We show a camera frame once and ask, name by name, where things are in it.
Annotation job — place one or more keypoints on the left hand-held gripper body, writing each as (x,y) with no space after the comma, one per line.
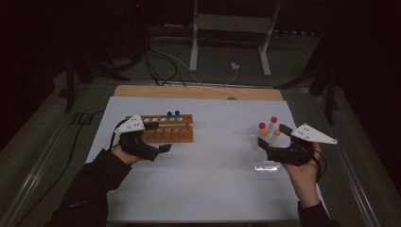
(130,125)

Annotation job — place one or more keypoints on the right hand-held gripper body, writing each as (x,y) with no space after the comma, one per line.
(312,134)

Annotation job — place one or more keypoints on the orange capped test tube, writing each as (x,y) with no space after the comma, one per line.
(264,132)
(277,132)

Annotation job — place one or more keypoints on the red capped test tube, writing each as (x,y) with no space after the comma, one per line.
(262,125)
(274,119)

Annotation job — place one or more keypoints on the wooden test tube rack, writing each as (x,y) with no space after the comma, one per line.
(176,136)

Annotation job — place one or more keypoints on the clear plastic test tube rack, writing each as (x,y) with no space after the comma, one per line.
(266,167)

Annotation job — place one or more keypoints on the person's left hand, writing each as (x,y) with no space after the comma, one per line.
(124,157)

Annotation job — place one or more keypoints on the person's right hand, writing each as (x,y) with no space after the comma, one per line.
(304,183)

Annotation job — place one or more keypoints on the black stand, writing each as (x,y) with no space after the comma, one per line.
(70,85)
(329,94)

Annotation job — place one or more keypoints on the white table mat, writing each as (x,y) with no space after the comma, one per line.
(208,183)

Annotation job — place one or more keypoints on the white plug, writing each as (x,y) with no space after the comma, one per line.
(235,66)

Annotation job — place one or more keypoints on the white metal stand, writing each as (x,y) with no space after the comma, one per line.
(194,47)

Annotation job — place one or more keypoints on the metal frame rail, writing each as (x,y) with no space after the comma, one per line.
(346,164)
(36,172)

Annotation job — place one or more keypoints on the black floor bracket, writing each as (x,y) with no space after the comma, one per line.
(82,118)

